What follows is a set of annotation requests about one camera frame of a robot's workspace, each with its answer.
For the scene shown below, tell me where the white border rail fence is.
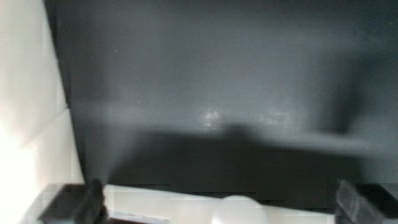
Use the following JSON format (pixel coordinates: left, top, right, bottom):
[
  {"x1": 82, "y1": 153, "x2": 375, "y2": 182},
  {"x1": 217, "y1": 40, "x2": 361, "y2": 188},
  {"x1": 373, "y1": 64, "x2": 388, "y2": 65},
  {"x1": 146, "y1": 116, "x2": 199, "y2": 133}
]
[{"x1": 0, "y1": 0, "x2": 84, "y2": 224}]

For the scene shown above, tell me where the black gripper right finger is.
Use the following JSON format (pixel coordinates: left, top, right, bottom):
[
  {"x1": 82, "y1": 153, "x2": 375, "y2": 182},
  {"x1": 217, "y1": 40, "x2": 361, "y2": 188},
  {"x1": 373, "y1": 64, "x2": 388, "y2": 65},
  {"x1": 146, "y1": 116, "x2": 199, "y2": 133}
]
[{"x1": 334, "y1": 181, "x2": 398, "y2": 224}]

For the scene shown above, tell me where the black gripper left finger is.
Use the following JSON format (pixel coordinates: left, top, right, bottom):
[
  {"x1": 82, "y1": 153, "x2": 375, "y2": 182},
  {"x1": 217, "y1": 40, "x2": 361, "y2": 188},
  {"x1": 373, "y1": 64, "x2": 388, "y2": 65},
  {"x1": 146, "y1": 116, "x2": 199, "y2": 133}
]
[{"x1": 39, "y1": 179, "x2": 109, "y2": 224}]

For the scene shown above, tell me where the white drawer front tagged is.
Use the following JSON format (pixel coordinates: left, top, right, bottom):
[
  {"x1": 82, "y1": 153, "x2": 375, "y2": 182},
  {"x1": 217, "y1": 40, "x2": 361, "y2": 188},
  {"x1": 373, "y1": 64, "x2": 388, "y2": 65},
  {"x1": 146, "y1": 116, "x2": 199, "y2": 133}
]
[{"x1": 103, "y1": 185, "x2": 334, "y2": 224}]

